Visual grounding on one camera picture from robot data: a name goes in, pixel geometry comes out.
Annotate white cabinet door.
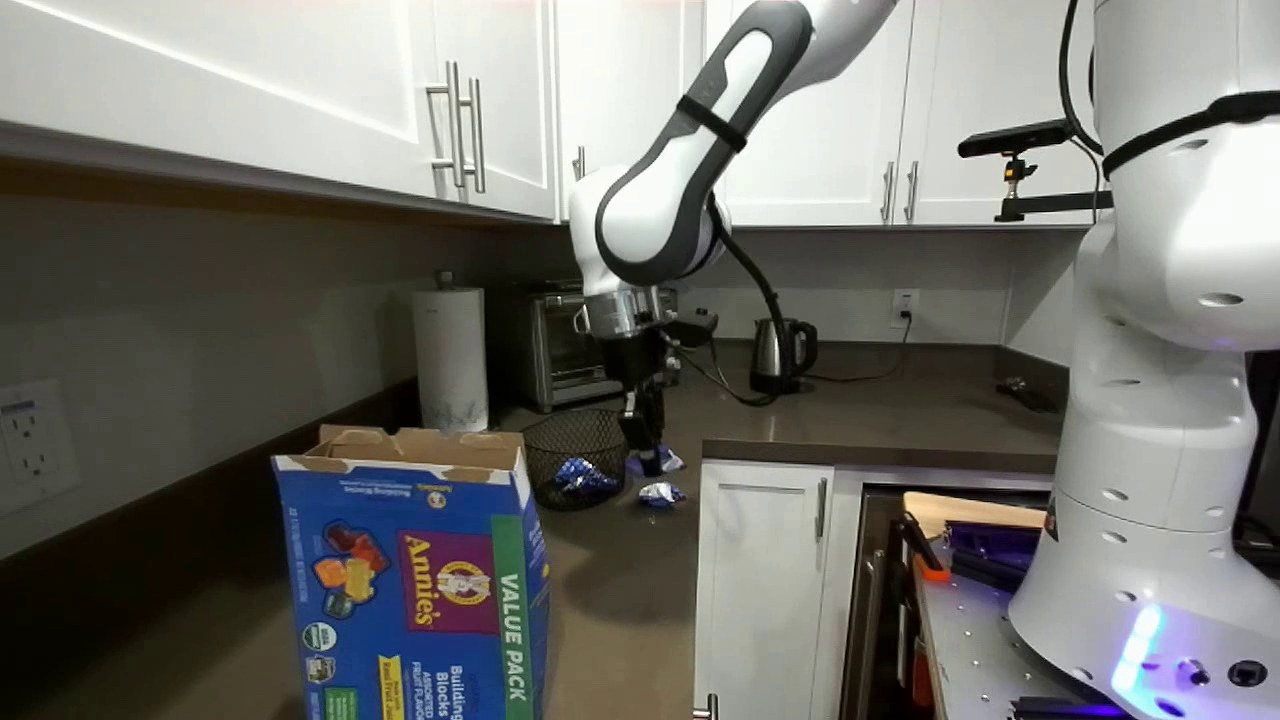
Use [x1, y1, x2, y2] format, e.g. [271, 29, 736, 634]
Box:
[687, 458, 862, 720]
[552, 0, 697, 204]
[431, 0, 559, 223]
[0, 0, 449, 209]

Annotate blue Annie's snack box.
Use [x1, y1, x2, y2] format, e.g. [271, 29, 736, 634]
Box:
[267, 419, 552, 720]

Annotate black camera on stand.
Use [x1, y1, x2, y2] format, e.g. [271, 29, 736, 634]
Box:
[953, 113, 1120, 223]

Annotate black electric kettle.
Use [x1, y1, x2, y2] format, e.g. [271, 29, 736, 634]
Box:
[745, 313, 821, 400]

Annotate blue and white snack packet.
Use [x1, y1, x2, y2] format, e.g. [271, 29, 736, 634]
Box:
[619, 446, 687, 485]

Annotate silver toaster oven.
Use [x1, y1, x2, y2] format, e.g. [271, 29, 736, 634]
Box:
[507, 290, 632, 416]

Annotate perforated metal robot table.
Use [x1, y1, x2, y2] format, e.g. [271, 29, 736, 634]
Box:
[908, 557, 1280, 720]

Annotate flat blue snack packet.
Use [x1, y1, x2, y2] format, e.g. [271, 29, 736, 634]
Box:
[632, 482, 687, 516]

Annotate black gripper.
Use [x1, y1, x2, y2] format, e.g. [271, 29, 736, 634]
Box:
[603, 324, 685, 458]

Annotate blue object on counter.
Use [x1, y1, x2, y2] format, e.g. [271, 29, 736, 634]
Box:
[525, 436, 632, 521]

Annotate crumpled blue snack packet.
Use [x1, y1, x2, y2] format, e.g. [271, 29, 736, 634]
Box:
[547, 454, 624, 510]

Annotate white paper towel roll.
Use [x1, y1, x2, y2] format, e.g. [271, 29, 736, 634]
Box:
[410, 267, 498, 441]

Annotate white lower cabinet door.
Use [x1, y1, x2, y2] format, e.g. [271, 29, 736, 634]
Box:
[687, 458, 862, 720]

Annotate light wooden board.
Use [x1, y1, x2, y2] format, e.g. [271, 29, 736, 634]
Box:
[901, 490, 1051, 544]

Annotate white upper cabinet door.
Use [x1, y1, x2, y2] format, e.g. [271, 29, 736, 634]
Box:
[552, 0, 697, 204]
[431, 0, 559, 223]
[0, 0, 449, 209]

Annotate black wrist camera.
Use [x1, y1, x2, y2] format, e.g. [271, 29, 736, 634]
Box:
[666, 309, 725, 356]

